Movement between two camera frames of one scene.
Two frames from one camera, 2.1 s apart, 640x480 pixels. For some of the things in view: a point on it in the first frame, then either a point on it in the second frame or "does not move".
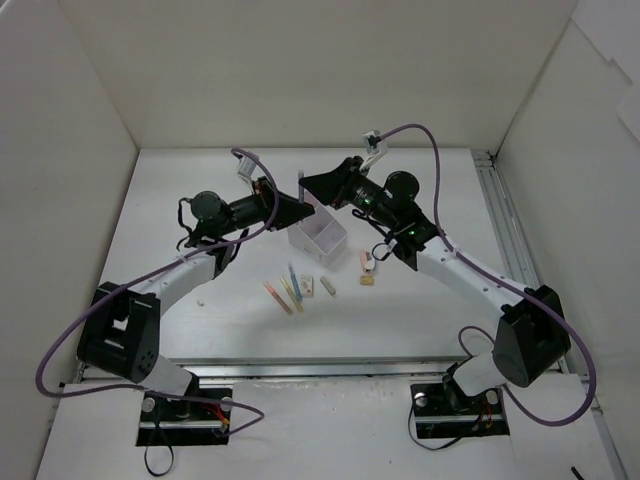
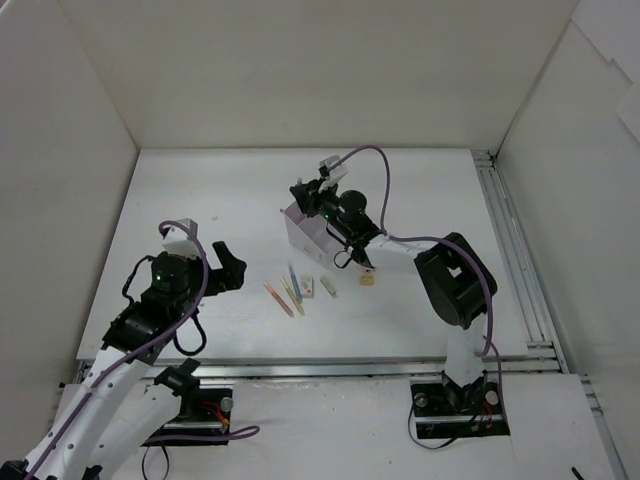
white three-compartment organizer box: [320, 235] does not move
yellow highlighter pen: [291, 294] does not move
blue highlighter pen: [295, 282] does not move
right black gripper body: [345, 181] → [307, 196]
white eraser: [329, 287] does not move
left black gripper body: [270, 203] → [220, 275]
